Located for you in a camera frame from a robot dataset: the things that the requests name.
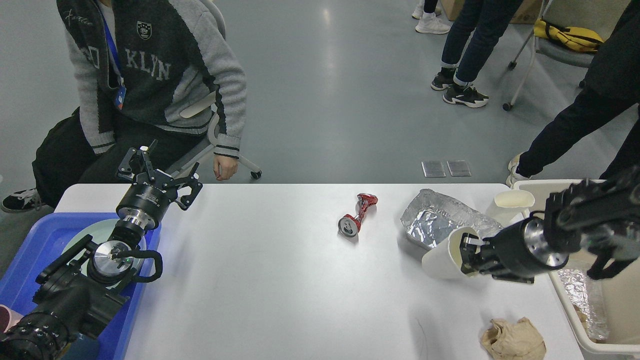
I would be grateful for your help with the seated person's left hand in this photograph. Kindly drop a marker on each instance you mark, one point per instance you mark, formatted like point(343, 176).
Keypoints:
point(224, 167)

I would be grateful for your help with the pink mug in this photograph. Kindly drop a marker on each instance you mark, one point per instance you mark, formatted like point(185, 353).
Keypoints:
point(8, 318)

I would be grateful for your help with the white paper cup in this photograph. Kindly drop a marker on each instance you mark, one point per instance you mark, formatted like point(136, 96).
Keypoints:
point(506, 205)
point(444, 262)

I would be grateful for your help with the right floor plate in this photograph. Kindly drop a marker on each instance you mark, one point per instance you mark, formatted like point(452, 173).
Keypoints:
point(459, 168)

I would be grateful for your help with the cardboard box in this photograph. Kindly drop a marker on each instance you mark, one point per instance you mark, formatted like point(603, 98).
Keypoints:
point(526, 14)

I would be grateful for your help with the crumpled brown paper bag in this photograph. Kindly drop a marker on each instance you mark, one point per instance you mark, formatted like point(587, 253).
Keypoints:
point(520, 340)

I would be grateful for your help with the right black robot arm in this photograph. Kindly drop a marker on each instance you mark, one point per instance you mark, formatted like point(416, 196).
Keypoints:
point(599, 217)

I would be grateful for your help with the crushed red can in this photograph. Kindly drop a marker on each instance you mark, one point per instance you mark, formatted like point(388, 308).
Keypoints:
point(350, 225)

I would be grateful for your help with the person with beige sneakers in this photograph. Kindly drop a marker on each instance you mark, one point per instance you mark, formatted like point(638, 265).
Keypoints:
point(612, 86)

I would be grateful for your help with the floor plate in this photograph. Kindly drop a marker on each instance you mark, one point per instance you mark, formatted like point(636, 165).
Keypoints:
point(459, 168)
point(433, 169)

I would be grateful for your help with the person with black sneakers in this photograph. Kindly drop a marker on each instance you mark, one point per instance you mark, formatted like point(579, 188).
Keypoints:
point(469, 43)

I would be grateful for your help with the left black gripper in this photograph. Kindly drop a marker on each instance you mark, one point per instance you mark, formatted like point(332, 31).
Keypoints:
point(145, 202)

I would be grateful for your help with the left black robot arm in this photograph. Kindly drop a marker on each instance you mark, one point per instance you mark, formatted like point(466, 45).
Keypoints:
point(80, 292)

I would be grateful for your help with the blue plastic tray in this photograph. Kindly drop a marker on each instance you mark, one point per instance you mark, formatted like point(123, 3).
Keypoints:
point(45, 243)

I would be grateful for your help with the person with white shoes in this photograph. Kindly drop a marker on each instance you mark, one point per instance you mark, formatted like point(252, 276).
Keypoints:
point(427, 12)

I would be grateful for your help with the beige plastic bin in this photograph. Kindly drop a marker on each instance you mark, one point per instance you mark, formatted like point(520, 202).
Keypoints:
point(621, 296)

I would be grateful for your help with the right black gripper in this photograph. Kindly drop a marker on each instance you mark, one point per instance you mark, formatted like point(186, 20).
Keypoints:
point(517, 253)

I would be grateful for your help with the seated person grey sweater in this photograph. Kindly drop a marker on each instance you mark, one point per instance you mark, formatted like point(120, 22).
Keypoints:
point(137, 64)

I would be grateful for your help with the foil tray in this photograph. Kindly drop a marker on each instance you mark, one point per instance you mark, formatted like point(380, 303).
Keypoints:
point(431, 216)
point(587, 299)

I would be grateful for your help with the green plate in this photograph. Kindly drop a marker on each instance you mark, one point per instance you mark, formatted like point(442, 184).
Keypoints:
point(95, 230)

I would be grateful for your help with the yellow bag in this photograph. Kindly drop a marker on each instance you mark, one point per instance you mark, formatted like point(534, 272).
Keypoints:
point(579, 39)

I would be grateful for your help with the left floor plate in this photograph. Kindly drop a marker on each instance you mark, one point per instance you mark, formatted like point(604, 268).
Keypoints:
point(433, 169)

